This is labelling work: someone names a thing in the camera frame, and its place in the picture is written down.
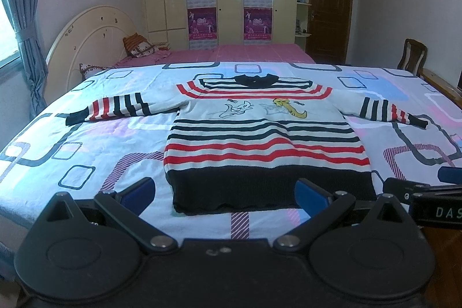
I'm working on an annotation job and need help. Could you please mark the white patterned bed sheet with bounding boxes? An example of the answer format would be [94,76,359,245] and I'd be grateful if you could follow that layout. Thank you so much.
[1,62,461,240]

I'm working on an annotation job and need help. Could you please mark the small patterned pillow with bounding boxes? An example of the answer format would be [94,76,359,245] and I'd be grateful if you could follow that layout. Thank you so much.
[79,63,111,80]

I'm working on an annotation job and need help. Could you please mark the cream curved headboard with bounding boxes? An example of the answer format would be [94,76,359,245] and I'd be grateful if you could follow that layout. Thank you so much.
[44,5,136,104]

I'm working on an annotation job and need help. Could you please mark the lower left purple poster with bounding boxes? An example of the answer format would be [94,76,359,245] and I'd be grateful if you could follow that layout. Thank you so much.
[188,7,217,41]

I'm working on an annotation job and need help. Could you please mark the lower right purple poster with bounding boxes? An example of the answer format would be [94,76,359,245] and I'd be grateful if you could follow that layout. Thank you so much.
[243,7,273,41]

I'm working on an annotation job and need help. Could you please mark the pink bed mattress cover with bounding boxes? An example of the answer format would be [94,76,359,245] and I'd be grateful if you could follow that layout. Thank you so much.
[113,44,316,68]

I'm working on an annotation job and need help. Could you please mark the dark wooden chair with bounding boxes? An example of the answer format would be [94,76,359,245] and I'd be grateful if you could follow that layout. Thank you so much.
[398,38,428,76]

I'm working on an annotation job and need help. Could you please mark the orange striped pillow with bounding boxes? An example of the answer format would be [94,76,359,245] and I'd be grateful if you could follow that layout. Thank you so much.
[123,33,158,58]

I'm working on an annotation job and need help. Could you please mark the dark wooden door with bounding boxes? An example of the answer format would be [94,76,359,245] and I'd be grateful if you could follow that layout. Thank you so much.
[306,0,353,65]

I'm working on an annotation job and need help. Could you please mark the striped knit child sweater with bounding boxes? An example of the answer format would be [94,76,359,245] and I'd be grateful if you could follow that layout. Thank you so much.
[66,74,428,215]

